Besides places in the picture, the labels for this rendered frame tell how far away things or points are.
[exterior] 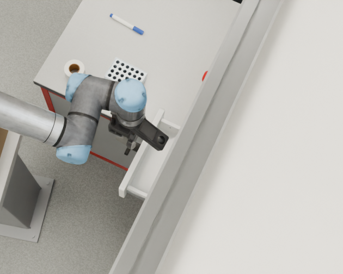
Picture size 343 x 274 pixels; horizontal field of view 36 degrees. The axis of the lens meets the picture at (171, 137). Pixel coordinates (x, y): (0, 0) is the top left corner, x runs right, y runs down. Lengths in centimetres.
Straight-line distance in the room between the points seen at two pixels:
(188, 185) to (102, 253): 200
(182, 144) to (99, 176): 205
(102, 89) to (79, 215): 131
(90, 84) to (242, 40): 76
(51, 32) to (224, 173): 238
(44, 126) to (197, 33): 92
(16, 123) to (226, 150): 74
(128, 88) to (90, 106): 10
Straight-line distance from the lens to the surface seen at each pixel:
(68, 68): 187
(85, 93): 129
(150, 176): 170
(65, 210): 254
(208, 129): 53
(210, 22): 202
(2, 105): 121
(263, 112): 57
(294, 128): 57
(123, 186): 159
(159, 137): 145
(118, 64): 188
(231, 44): 57
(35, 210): 254
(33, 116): 122
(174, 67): 192
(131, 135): 146
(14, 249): 255
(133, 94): 126
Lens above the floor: 248
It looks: 71 degrees down
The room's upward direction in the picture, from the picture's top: 14 degrees clockwise
